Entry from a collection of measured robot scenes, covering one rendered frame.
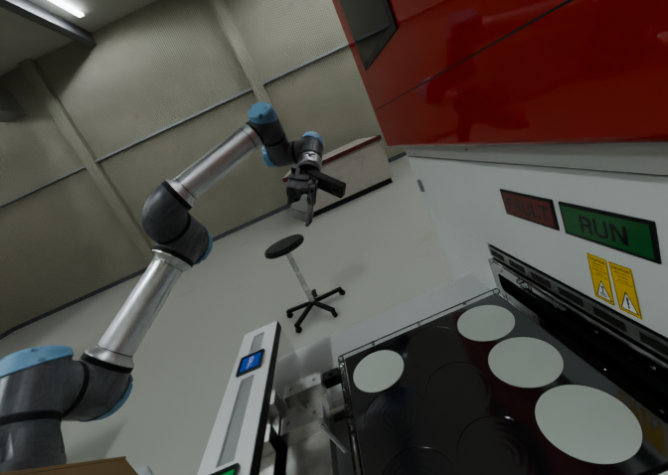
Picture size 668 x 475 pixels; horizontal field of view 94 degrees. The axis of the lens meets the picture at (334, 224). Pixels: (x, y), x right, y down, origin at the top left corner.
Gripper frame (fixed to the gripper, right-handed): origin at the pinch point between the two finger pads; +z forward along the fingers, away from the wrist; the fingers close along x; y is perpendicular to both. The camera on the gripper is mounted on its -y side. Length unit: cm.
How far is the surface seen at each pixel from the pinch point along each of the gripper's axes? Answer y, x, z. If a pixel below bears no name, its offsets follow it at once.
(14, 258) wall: 866, -774, -397
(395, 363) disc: -18.8, 3.2, 34.7
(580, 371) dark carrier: -40, 21, 39
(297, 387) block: -0.9, -5.5, 38.0
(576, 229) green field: -36, 35, 25
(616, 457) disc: -36, 25, 49
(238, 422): 8.4, 0.0, 45.1
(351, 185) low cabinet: -60, -376, -408
